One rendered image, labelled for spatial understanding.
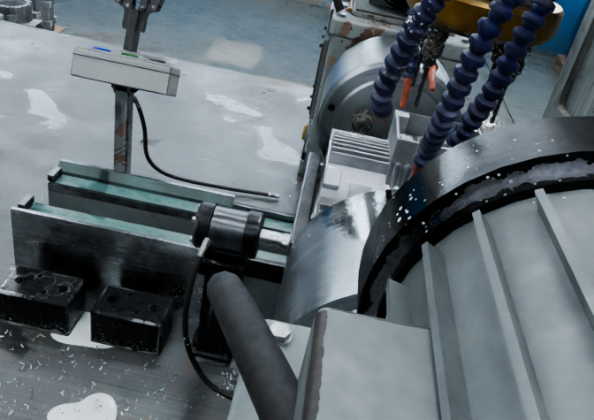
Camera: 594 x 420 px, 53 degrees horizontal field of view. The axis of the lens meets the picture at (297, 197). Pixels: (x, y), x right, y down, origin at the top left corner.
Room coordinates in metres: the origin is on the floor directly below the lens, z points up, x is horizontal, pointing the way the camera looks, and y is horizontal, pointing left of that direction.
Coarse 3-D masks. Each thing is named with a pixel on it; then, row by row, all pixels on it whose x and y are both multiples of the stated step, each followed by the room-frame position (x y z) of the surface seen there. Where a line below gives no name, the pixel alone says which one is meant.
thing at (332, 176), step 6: (330, 138) 0.80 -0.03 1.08; (330, 168) 0.68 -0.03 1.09; (336, 168) 0.68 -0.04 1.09; (324, 174) 0.68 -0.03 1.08; (330, 174) 0.68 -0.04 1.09; (336, 174) 0.68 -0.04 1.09; (324, 180) 0.67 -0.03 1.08; (330, 180) 0.67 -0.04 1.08; (336, 180) 0.67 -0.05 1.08; (324, 186) 0.67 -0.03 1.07; (330, 186) 0.67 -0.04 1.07; (336, 186) 0.67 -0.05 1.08
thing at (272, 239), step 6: (264, 234) 0.60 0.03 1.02; (270, 234) 0.61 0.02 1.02; (276, 234) 0.61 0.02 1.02; (282, 234) 0.61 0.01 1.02; (288, 234) 0.61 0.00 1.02; (264, 240) 0.60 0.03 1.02; (270, 240) 0.60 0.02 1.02; (276, 240) 0.60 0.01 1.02; (282, 240) 0.60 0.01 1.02; (288, 240) 0.60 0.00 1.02; (270, 246) 0.60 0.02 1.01; (276, 246) 0.60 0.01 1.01
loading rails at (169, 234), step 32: (64, 160) 0.82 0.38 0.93; (64, 192) 0.78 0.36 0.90; (96, 192) 0.78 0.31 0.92; (128, 192) 0.80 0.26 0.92; (160, 192) 0.81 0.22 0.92; (192, 192) 0.82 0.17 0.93; (32, 224) 0.67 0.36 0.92; (64, 224) 0.67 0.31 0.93; (96, 224) 0.70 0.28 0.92; (128, 224) 0.71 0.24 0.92; (160, 224) 0.78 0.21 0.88; (192, 224) 0.78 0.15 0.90; (288, 224) 0.80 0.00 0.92; (32, 256) 0.67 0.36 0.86; (64, 256) 0.67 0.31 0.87; (96, 256) 0.67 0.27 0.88; (128, 256) 0.67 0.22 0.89; (160, 256) 0.67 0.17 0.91; (192, 256) 0.67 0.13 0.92; (256, 256) 0.68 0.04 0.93; (96, 288) 0.67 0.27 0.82; (128, 288) 0.67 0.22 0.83; (160, 288) 0.67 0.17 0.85; (256, 288) 0.67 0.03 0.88
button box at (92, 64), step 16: (80, 48) 0.96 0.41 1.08; (80, 64) 0.95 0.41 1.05; (96, 64) 0.95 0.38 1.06; (112, 64) 0.95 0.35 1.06; (128, 64) 0.95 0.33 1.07; (144, 64) 0.96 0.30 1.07; (160, 64) 0.96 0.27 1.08; (112, 80) 0.94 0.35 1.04; (128, 80) 0.94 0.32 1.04; (144, 80) 0.94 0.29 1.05; (160, 80) 0.95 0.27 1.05; (176, 80) 0.99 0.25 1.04
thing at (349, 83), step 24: (360, 48) 1.08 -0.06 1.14; (384, 48) 1.04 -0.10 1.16; (336, 72) 1.03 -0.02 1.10; (360, 72) 0.95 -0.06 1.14; (336, 96) 0.95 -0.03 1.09; (360, 96) 0.95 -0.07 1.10; (408, 96) 0.95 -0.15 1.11; (432, 96) 0.95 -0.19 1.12; (336, 120) 0.95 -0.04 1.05; (360, 120) 0.91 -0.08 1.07; (456, 120) 0.95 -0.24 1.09
